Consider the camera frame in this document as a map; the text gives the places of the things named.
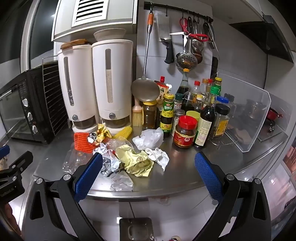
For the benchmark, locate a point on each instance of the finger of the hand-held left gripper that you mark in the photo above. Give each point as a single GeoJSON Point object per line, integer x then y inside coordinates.
{"type": "Point", "coordinates": [22, 161]}
{"type": "Point", "coordinates": [3, 150]}

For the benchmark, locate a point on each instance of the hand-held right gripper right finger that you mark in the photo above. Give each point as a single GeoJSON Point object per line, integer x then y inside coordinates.
{"type": "Point", "coordinates": [208, 176]}

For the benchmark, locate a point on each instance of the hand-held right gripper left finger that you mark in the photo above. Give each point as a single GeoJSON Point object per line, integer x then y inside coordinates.
{"type": "Point", "coordinates": [89, 176]}

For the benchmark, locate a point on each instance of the crushed clear plastic bottle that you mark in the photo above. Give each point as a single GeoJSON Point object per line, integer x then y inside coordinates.
{"type": "Point", "coordinates": [74, 160]}

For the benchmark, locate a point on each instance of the aluminium foil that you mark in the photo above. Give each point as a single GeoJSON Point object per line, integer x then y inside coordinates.
{"type": "Point", "coordinates": [108, 162]}

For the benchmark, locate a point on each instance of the clear plastic wrap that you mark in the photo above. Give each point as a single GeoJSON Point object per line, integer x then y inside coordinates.
{"type": "Point", "coordinates": [121, 182]}

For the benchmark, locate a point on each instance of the orange foam net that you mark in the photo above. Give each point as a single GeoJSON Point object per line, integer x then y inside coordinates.
{"type": "Point", "coordinates": [82, 141]}

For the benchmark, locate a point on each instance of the panda print wrapper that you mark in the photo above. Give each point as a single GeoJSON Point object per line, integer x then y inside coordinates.
{"type": "Point", "coordinates": [92, 137]}

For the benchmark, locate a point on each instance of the gold foil wrapper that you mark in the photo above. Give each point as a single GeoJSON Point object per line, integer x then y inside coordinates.
{"type": "Point", "coordinates": [103, 133]}

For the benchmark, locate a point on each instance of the yellow paper wrapper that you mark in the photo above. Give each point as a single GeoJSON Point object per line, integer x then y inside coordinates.
{"type": "Point", "coordinates": [133, 160]}

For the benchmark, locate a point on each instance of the white tissue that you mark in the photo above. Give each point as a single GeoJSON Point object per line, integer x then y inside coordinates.
{"type": "Point", "coordinates": [159, 157]}

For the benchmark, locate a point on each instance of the yellow foam net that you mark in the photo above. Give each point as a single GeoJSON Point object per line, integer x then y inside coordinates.
{"type": "Point", "coordinates": [123, 132]}

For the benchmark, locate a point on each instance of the white plastic bag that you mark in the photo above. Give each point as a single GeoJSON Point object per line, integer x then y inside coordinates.
{"type": "Point", "coordinates": [148, 139]}

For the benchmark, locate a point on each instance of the steel bin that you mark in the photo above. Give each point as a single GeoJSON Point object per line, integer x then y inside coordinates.
{"type": "Point", "coordinates": [136, 231]}

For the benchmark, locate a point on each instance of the person's left forearm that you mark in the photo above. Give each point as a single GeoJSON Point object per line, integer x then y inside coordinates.
{"type": "Point", "coordinates": [7, 215]}

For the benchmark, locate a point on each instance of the black toaster oven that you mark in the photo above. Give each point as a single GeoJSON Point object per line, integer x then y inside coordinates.
{"type": "Point", "coordinates": [13, 111]}

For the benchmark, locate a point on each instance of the red lid sauce jar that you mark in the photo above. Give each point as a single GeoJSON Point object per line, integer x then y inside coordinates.
{"type": "Point", "coordinates": [185, 136]}

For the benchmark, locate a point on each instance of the dark bottle green cap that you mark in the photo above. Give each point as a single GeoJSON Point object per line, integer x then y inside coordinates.
{"type": "Point", "coordinates": [204, 125]}

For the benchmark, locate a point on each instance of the black lid jar yellow label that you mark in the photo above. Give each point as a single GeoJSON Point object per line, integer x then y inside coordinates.
{"type": "Point", "coordinates": [220, 125]}

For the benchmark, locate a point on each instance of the glass spice shaker metal lid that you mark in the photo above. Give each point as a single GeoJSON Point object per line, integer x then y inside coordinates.
{"type": "Point", "coordinates": [178, 122]}

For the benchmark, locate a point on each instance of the yellow lid container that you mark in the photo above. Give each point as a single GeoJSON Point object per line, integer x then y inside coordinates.
{"type": "Point", "coordinates": [193, 114]}

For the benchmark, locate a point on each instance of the clear splash guard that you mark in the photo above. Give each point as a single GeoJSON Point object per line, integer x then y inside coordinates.
{"type": "Point", "coordinates": [254, 120]}

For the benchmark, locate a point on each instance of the green label sauce bottle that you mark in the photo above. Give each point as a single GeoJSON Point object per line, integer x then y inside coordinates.
{"type": "Point", "coordinates": [167, 115]}

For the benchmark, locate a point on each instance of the dark bottle with pourer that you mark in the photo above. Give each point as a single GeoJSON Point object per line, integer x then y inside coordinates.
{"type": "Point", "coordinates": [187, 105]}

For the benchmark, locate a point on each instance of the yellow bristle brush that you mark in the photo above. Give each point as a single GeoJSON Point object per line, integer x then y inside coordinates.
{"type": "Point", "coordinates": [137, 118]}

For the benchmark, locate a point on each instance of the blue lid jar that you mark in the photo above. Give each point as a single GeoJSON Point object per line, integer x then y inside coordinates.
{"type": "Point", "coordinates": [222, 100]}

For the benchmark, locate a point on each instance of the small shaker green lid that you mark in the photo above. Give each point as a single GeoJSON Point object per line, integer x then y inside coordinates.
{"type": "Point", "coordinates": [178, 103]}

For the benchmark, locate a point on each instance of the metal pot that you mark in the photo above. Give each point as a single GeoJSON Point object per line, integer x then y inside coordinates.
{"type": "Point", "coordinates": [254, 107]}

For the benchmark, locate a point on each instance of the amber jar yellow lid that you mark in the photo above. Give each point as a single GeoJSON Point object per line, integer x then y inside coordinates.
{"type": "Point", "coordinates": [149, 115]}

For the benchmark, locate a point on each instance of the red cap clear bottle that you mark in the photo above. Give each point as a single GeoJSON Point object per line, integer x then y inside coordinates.
{"type": "Point", "coordinates": [196, 89]}

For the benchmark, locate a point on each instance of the red pot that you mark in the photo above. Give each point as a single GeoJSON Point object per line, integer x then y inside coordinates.
{"type": "Point", "coordinates": [272, 114]}

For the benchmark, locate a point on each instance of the tall dark bottle yellow cap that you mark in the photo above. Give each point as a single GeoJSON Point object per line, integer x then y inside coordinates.
{"type": "Point", "coordinates": [185, 88]}

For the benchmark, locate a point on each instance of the orange cap bottle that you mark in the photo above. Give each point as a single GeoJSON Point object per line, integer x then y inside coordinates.
{"type": "Point", "coordinates": [204, 84]}

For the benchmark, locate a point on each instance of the yellow cap green label bottle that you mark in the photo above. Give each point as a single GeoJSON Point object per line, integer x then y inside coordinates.
{"type": "Point", "coordinates": [218, 83]}

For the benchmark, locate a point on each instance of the white grain dispenser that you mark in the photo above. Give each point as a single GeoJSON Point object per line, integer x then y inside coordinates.
{"type": "Point", "coordinates": [118, 81]}
{"type": "Point", "coordinates": [78, 81]}

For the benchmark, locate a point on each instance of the seasoning pouch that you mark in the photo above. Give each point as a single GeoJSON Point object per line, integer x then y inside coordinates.
{"type": "Point", "coordinates": [163, 89]}

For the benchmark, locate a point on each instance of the metal skimmer ladle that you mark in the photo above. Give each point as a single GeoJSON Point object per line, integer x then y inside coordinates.
{"type": "Point", "coordinates": [186, 61]}

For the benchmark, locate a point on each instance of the brown ladle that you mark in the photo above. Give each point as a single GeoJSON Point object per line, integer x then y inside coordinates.
{"type": "Point", "coordinates": [199, 53]}

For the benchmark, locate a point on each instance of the wooden lid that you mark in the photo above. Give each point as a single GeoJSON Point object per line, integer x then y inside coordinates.
{"type": "Point", "coordinates": [75, 43]}

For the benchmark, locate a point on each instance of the red kitchen scissors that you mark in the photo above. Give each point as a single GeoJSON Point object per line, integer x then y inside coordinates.
{"type": "Point", "coordinates": [196, 36]}

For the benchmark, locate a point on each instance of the white bowl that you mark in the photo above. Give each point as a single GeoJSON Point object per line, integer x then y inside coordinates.
{"type": "Point", "coordinates": [109, 34]}

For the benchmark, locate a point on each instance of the metal tongs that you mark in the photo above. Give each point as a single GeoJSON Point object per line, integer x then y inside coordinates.
{"type": "Point", "coordinates": [211, 32]}

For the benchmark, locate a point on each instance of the black range hood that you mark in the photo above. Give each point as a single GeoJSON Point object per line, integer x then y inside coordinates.
{"type": "Point", "coordinates": [266, 37]}

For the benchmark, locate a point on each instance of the white wall cabinet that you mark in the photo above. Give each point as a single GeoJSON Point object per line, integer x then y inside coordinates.
{"type": "Point", "coordinates": [62, 20]}

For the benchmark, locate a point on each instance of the black hanging rail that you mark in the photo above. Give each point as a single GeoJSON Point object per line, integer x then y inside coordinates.
{"type": "Point", "coordinates": [171, 9]}

